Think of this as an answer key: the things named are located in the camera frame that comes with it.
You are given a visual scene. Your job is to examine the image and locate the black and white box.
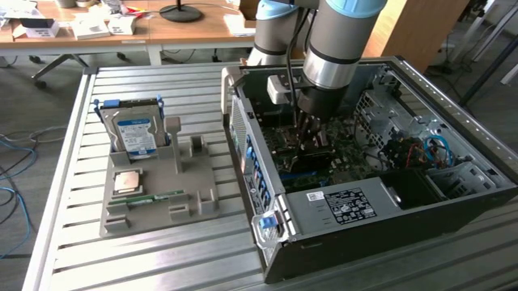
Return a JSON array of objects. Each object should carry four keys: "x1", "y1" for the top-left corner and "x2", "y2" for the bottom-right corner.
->
[{"x1": 18, "y1": 17, "x2": 60, "y2": 39}]

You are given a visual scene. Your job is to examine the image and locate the grey parts rack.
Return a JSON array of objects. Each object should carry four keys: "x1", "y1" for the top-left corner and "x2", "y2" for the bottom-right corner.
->
[{"x1": 98, "y1": 116, "x2": 222, "y2": 239}]

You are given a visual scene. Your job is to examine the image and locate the metal CPU socket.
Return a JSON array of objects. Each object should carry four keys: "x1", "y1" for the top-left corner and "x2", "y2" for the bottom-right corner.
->
[{"x1": 278, "y1": 127, "x2": 303, "y2": 147}]

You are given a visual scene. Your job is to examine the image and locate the wooden cabinet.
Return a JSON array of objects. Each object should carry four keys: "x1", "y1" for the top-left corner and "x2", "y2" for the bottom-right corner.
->
[{"x1": 361, "y1": 0, "x2": 472, "y2": 73}]

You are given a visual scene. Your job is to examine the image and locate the silver CPU chip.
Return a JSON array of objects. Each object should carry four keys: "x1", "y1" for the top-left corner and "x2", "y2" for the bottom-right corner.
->
[{"x1": 112, "y1": 171, "x2": 140, "y2": 193}]

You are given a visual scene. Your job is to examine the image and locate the blue expansion slot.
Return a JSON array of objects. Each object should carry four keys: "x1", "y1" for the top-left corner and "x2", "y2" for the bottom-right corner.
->
[{"x1": 280, "y1": 171, "x2": 319, "y2": 180}]

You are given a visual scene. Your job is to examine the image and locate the hard disk blue carrier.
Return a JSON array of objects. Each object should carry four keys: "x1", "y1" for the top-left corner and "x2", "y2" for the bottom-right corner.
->
[{"x1": 92, "y1": 94, "x2": 166, "y2": 161}]

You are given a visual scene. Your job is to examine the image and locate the flat white box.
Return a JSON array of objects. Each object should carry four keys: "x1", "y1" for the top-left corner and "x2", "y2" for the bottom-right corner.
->
[{"x1": 69, "y1": 18, "x2": 112, "y2": 41}]

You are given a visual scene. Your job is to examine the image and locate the grey floor cable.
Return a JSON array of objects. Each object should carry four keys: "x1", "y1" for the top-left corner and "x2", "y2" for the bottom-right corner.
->
[{"x1": 0, "y1": 125, "x2": 68, "y2": 144}]

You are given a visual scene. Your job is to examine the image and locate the grey power supply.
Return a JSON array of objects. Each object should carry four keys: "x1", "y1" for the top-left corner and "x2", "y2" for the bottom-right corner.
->
[{"x1": 284, "y1": 177, "x2": 401, "y2": 237}]

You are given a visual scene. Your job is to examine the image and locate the blue floor cable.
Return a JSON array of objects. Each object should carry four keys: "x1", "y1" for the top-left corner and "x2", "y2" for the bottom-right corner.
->
[
  {"x1": 0, "y1": 186, "x2": 33, "y2": 260},
  {"x1": 0, "y1": 135, "x2": 37, "y2": 181}
]

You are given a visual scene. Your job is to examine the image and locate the dark slanted pole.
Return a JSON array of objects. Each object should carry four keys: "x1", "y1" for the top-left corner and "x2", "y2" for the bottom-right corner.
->
[{"x1": 460, "y1": 5, "x2": 518, "y2": 107}]

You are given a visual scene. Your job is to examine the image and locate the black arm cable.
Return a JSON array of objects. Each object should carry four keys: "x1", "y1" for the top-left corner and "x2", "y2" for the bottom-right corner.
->
[{"x1": 284, "y1": 5, "x2": 303, "y2": 107}]

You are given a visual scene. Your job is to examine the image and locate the black round lamp base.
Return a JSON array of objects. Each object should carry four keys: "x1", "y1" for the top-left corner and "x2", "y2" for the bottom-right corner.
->
[{"x1": 158, "y1": 0, "x2": 204, "y2": 24}]

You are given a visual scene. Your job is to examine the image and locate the white printed box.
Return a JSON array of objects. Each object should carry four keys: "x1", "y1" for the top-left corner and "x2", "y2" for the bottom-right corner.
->
[{"x1": 105, "y1": 15, "x2": 137, "y2": 36}]

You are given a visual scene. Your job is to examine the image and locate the red wire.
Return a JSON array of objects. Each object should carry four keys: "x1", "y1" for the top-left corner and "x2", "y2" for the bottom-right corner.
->
[{"x1": 407, "y1": 142, "x2": 425, "y2": 163}]

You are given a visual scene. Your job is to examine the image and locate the white table frame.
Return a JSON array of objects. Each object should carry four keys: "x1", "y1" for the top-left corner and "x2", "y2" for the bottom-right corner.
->
[{"x1": 452, "y1": 0, "x2": 518, "y2": 63}]

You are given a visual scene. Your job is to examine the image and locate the black open PC case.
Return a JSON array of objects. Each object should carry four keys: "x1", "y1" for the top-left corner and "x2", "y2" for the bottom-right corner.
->
[{"x1": 220, "y1": 56, "x2": 518, "y2": 284}]

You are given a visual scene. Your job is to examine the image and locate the white paper stack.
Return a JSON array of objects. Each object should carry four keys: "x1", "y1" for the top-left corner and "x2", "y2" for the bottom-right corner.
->
[{"x1": 222, "y1": 13, "x2": 256, "y2": 38}]

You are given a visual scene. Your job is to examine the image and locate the silver disk bay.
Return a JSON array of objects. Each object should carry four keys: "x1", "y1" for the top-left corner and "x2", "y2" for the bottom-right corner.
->
[{"x1": 423, "y1": 161, "x2": 501, "y2": 199}]

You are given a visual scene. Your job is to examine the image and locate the green RAM stick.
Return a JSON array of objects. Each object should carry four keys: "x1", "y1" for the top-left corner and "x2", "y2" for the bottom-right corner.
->
[{"x1": 108, "y1": 190, "x2": 185, "y2": 206}]

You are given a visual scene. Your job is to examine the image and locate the blue data wire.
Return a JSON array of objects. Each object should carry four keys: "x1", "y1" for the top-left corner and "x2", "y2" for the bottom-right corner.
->
[{"x1": 424, "y1": 135, "x2": 455, "y2": 169}]

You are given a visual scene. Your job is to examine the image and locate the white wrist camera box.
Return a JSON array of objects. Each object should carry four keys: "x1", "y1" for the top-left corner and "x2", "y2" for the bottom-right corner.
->
[{"x1": 265, "y1": 75, "x2": 303, "y2": 105}]

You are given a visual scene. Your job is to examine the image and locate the brown cardboard box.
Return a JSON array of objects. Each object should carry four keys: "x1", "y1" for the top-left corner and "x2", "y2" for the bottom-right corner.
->
[{"x1": 237, "y1": 0, "x2": 260, "y2": 21}]

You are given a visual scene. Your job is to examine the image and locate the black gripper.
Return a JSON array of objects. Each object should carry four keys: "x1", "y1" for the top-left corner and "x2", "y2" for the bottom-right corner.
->
[{"x1": 296, "y1": 85, "x2": 351, "y2": 122}]

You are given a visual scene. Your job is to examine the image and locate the green motherboard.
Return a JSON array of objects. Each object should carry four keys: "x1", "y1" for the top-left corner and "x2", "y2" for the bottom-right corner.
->
[{"x1": 257, "y1": 121, "x2": 385, "y2": 193}]

